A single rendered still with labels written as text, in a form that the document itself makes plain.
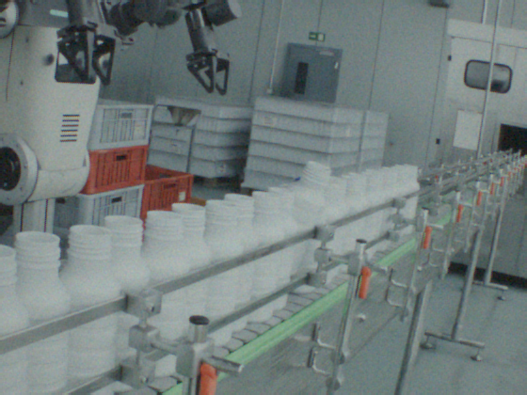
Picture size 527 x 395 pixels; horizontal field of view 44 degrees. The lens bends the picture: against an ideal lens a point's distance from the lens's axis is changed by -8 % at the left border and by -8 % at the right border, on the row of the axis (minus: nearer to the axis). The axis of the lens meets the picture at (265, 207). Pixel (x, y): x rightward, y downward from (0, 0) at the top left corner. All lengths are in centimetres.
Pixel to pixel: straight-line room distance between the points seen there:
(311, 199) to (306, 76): 1098
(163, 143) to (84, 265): 809
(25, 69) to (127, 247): 88
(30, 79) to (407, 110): 1022
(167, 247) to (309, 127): 702
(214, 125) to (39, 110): 686
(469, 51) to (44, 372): 533
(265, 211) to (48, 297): 41
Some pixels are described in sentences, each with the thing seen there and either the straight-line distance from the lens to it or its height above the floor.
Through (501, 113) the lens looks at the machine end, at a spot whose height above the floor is 140.
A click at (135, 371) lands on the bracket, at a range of 61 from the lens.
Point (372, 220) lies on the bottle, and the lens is 132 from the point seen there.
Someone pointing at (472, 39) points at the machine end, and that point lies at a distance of 569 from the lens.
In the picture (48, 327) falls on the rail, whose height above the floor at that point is 111.
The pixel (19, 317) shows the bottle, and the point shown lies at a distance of 50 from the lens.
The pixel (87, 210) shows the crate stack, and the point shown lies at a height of 59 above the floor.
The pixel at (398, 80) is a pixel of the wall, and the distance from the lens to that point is 1148.
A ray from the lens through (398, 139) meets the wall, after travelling 1145.
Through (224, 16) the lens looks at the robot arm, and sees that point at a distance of 155.
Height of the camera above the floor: 130
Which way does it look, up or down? 10 degrees down
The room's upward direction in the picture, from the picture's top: 8 degrees clockwise
